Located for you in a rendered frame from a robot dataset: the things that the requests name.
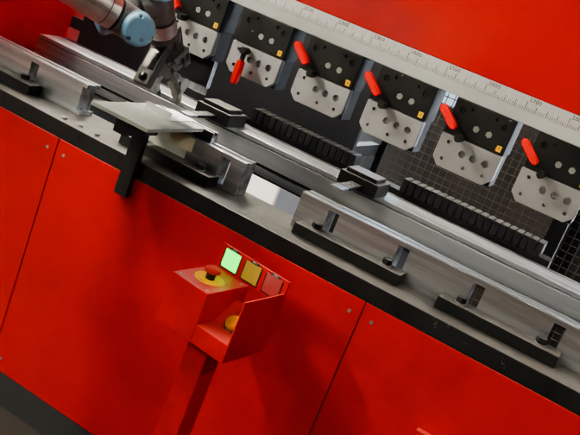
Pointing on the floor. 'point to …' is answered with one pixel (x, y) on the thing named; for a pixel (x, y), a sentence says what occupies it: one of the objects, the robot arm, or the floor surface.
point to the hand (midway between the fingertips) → (166, 97)
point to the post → (554, 235)
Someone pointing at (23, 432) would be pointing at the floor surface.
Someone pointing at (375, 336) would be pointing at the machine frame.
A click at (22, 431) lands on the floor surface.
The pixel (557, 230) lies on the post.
